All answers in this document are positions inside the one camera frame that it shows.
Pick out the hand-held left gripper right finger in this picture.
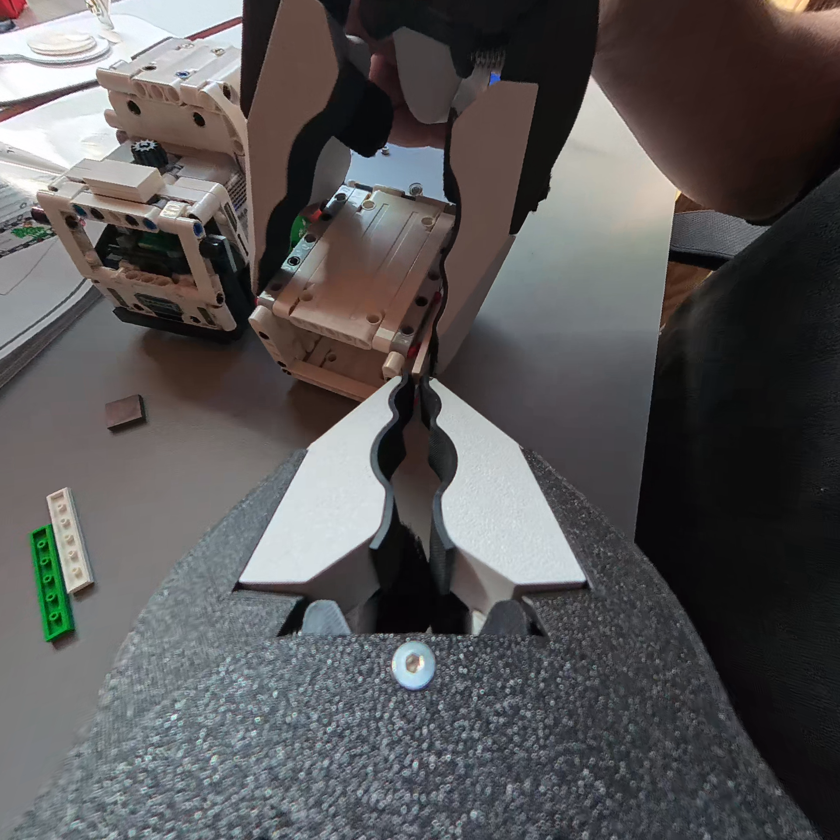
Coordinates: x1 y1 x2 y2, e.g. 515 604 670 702
419 375 589 634

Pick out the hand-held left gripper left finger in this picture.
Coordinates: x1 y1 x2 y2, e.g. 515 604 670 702
236 374 418 632

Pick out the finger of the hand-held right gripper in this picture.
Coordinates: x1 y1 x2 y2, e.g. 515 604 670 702
244 0 352 293
430 80 542 382

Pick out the white lego garbage container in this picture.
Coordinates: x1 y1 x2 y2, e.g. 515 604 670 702
249 182 460 403

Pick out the white lego plate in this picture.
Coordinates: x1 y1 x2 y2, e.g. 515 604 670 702
47 487 95 595

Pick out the green lego plate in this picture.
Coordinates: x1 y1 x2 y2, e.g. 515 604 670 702
30 525 76 643

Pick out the person's right forearm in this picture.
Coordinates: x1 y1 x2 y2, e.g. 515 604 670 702
591 0 840 223

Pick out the white green lego truck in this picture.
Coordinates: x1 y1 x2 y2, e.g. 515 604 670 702
36 36 256 345

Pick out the small dark lego tile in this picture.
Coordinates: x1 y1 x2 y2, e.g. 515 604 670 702
106 394 147 431

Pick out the lego instruction booklet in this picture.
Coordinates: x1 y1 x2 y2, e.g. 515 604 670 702
0 85 132 389

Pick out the person's right hand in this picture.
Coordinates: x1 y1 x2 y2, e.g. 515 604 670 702
366 51 452 152

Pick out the black office chair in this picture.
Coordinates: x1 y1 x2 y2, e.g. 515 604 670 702
669 211 769 270

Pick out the white round plate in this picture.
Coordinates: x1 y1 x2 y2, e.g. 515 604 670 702
26 29 111 65

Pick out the person's dark clothing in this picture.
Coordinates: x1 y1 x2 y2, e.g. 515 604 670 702
635 167 840 840

